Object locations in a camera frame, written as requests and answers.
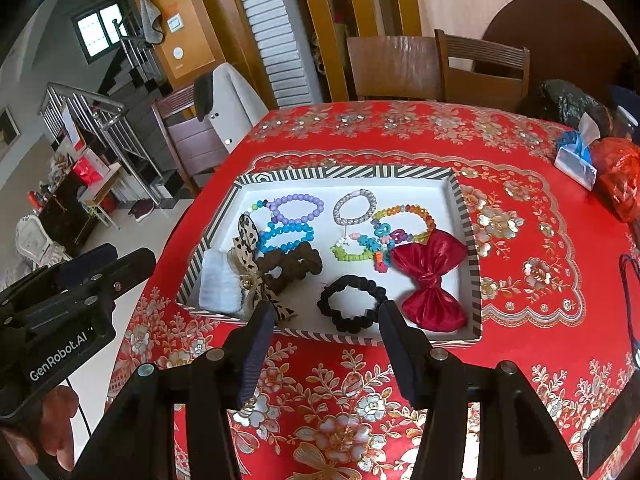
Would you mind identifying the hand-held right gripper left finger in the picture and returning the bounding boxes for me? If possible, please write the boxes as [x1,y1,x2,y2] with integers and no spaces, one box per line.
[75,300,278,480]

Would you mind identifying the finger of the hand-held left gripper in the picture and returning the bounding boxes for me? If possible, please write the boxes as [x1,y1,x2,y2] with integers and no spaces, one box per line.
[99,247,158,303]
[59,243,120,287]

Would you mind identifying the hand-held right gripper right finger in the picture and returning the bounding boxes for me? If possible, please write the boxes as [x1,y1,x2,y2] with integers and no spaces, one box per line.
[377,300,586,480]

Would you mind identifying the green and turquoise chip bracelet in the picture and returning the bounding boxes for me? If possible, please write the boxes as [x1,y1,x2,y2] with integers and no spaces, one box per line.
[330,230,401,273]

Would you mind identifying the blue bead bracelet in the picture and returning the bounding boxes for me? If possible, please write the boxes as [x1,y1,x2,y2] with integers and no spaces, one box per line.
[257,220,316,256]

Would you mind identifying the multicolour bead bracelet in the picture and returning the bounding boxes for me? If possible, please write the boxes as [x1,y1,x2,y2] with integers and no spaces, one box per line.
[245,199,281,233]

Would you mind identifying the rainbow crystal bracelet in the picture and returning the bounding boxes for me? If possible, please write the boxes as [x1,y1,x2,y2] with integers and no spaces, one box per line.
[372,204,435,243]

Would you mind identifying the purple bead bracelet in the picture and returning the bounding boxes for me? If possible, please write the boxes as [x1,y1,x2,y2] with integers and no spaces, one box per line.
[270,194,325,226]

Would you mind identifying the striped gift box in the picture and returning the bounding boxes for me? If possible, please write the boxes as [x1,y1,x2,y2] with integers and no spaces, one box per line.
[175,164,483,347]

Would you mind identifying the grey braided bracelet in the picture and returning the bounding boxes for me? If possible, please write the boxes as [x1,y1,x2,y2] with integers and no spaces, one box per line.
[332,189,377,227]

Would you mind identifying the person's left hand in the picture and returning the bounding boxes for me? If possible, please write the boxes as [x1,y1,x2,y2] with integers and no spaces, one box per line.
[0,384,82,475]

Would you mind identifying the dark low cabinet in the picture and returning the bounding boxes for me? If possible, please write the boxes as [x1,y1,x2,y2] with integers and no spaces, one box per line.
[37,175,99,257]

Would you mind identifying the white ornate chair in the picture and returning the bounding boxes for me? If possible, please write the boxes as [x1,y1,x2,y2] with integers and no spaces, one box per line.
[15,214,72,269]

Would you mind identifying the dark red shoes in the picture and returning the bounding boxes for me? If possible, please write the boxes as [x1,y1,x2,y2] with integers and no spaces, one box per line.
[127,199,159,222]

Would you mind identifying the small white table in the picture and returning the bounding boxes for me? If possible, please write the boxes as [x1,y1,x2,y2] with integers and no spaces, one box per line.
[80,162,137,231]

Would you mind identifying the white fluffy scrunchie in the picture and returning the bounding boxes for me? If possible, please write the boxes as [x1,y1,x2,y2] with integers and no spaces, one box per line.
[199,250,246,317]

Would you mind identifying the black scrunchie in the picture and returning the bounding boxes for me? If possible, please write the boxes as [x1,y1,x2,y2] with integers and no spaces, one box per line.
[316,275,390,333]

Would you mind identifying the red paper bag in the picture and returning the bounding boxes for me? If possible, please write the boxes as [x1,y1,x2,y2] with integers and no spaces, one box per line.
[72,155,109,187]

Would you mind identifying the red satin hair bow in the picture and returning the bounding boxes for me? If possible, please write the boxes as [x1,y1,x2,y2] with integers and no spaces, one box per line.
[389,230,468,332]

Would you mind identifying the brown scrunchie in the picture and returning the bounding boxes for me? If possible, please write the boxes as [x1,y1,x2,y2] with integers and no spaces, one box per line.
[257,241,323,293]

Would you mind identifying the leopard print hair bow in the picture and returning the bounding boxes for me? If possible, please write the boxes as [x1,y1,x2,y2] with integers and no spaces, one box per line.
[227,212,298,323]

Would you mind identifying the red floral tablecloth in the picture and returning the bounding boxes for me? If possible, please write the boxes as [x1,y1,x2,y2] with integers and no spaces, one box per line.
[107,100,640,480]

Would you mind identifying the metal stair railing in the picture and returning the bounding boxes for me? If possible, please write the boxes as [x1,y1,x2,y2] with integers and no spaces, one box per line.
[40,17,167,207]

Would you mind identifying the dark wooden chair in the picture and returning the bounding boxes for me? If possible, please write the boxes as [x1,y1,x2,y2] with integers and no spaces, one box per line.
[151,84,236,196]

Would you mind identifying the white coat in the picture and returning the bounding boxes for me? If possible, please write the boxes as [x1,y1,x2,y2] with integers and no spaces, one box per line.
[194,62,271,155]

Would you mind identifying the window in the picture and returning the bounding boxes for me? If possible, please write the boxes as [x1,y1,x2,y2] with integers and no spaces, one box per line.
[71,2,127,64]

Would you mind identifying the grey hanging bag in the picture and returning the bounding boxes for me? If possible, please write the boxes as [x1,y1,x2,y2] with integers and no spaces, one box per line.
[137,0,167,47]

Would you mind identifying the blue tissue pack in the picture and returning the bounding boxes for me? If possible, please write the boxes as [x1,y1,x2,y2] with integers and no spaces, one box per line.
[554,112,601,192]

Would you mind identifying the orange plastic bag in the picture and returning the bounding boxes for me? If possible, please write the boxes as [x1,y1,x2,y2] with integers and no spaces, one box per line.
[592,137,640,224]

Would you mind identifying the white slatted door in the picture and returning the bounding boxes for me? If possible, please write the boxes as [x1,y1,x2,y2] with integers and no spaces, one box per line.
[227,0,327,109]

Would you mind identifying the plain-back wooden chair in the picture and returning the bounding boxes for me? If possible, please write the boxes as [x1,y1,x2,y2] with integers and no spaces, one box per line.
[346,35,444,103]

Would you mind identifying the slatted wooden chair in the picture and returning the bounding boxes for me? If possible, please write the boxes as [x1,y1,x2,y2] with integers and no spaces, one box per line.
[434,29,531,112]

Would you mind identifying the black plastic bag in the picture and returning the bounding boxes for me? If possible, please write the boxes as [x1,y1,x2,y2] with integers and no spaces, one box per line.
[522,79,622,130]

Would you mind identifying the dark blue cap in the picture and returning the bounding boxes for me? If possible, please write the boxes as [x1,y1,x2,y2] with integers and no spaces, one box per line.
[609,85,640,142]

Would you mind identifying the round brown table board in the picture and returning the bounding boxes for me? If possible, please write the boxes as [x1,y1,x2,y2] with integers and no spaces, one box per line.
[481,0,640,126]

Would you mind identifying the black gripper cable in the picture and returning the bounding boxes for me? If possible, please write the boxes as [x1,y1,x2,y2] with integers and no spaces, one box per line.
[64,379,97,442]

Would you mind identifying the black table cable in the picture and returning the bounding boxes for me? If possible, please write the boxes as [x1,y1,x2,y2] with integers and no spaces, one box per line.
[619,254,640,377]

